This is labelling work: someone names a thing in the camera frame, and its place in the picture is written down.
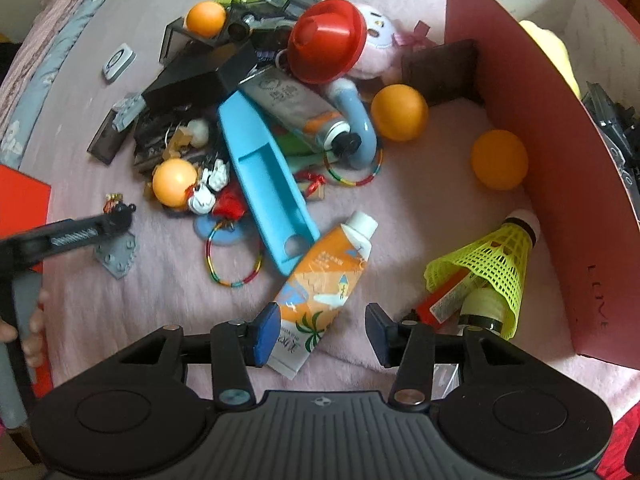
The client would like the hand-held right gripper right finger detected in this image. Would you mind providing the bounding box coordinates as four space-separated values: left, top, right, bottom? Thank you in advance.
365 302 546 413

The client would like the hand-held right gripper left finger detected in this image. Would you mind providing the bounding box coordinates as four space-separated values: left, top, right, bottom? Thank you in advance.
102 302 282 411

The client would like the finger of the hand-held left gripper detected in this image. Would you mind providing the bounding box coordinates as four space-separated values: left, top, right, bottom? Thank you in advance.
0 203 137 267

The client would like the orange and white cream tube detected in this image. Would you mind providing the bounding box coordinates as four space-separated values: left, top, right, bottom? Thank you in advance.
263 211 379 379

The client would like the dark transparent plastic case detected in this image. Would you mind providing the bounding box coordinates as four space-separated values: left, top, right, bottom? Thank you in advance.
87 107 136 166

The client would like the pink cardboard box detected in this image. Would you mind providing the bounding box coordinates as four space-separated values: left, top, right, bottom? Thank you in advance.
444 0 640 370

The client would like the person's left hand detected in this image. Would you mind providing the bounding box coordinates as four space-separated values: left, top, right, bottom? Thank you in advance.
22 287 51 368

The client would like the grey building block plate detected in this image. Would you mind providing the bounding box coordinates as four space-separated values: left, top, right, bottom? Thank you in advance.
92 231 138 281

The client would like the orange red sheet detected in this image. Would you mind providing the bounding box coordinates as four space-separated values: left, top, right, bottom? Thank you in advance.
0 163 52 241

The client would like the red bottle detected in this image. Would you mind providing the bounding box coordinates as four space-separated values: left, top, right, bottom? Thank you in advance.
412 272 483 330

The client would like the pink bed sheet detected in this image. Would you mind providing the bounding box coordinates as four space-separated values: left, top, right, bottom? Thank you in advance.
0 0 640 461

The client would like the orange ping pong ball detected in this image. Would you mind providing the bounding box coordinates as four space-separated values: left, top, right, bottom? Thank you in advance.
152 159 199 208
370 84 430 142
185 1 227 38
471 130 530 191

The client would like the light blue flat disc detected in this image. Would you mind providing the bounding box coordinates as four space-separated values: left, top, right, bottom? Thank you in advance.
192 212 256 248

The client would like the black patterned pouch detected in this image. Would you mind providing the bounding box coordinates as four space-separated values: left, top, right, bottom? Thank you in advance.
131 110 187 172

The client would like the yellow-green plastic cup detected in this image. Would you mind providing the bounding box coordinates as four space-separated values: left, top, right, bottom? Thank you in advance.
424 209 542 341

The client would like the white gloved toy figure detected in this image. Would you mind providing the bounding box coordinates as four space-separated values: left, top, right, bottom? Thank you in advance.
186 157 232 215

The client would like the blue silicone case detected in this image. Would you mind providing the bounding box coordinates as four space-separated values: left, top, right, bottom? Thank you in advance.
218 91 321 278

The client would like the small red ribboned gift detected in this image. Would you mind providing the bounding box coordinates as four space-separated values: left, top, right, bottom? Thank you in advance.
295 170 328 203

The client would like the blue floral quilt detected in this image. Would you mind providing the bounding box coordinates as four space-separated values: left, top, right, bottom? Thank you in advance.
0 0 131 171

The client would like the small grey white device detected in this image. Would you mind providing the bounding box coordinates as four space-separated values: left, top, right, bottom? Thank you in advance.
102 45 136 81

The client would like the black rectangular box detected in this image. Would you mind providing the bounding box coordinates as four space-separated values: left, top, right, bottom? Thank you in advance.
141 40 258 113

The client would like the light blue curved pipe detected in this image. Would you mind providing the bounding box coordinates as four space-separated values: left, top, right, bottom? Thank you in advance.
321 79 379 170

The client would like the dark transparent open box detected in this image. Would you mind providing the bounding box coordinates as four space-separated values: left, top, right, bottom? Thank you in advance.
158 16 201 66

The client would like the grey cream tube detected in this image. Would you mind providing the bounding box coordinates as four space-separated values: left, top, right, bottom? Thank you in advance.
239 67 362 157

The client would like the brown wallet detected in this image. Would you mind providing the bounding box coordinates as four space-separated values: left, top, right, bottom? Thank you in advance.
400 39 485 107

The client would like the red cloth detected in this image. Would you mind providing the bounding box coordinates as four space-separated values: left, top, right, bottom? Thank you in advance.
597 402 640 480

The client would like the pink plush toy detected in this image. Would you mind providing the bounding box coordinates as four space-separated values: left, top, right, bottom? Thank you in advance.
345 2 433 81

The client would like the yellow plush toy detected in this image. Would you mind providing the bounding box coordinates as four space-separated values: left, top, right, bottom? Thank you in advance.
518 19 583 100

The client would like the rainbow bead bracelet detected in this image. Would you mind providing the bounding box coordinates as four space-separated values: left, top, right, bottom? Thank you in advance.
206 220 264 288
322 147 384 187

